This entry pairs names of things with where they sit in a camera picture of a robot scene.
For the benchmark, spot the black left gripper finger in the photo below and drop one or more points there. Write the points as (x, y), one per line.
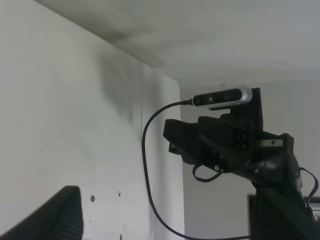
(60, 218)

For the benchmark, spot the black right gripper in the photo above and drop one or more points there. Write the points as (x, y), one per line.
(234, 143)

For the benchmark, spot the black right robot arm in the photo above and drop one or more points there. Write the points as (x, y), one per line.
(280, 211)

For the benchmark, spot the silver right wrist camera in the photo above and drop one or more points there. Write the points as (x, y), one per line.
(223, 98)

